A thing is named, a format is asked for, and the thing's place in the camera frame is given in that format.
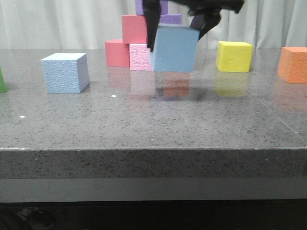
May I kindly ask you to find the yellow foam block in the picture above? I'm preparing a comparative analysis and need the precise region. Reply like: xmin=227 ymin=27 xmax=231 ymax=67
xmin=216 ymin=41 xmax=253 ymax=72

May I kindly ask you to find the top purple foam block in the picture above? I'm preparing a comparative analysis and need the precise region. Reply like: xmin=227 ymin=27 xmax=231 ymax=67
xmin=135 ymin=0 xmax=168 ymax=15

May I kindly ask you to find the light blue foam block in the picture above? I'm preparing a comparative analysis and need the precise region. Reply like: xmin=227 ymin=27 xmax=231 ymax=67
xmin=41 ymin=53 xmax=90 ymax=93
xmin=150 ymin=23 xmax=199 ymax=72

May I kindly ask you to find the red foam block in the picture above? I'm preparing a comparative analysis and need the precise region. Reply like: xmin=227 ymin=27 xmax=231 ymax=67
xmin=121 ymin=15 xmax=147 ymax=44
xmin=105 ymin=39 xmax=130 ymax=67

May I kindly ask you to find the white curtain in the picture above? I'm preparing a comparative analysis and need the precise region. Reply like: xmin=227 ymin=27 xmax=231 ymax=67
xmin=0 ymin=0 xmax=307 ymax=49

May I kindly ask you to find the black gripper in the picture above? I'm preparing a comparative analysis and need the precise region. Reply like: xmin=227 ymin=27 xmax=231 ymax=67
xmin=142 ymin=0 xmax=245 ymax=52

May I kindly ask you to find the lower red foam block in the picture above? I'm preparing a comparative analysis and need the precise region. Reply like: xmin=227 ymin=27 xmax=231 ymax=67
xmin=105 ymin=39 xmax=130 ymax=67

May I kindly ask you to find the upper red foam block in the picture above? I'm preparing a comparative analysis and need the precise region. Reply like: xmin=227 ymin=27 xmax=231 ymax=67
xmin=121 ymin=15 xmax=147 ymax=44

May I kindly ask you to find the orange foam block right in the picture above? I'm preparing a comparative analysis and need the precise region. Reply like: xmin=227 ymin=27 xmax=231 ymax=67
xmin=277 ymin=47 xmax=307 ymax=84

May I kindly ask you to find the purple foam block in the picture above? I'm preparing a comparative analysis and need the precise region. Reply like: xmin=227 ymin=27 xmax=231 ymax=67
xmin=135 ymin=0 xmax=168 ymax=15
xmin=159 ymin=13 xmax=204 ymax=31

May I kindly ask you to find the green foam block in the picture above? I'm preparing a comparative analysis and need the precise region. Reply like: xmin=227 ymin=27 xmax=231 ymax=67
xmin=0 ymin=68 xmax=8 ymax=93

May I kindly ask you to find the pink foam block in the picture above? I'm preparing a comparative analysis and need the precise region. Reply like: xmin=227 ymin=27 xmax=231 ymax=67
xmin=130 ymin=44 xmax=153 ymax=71

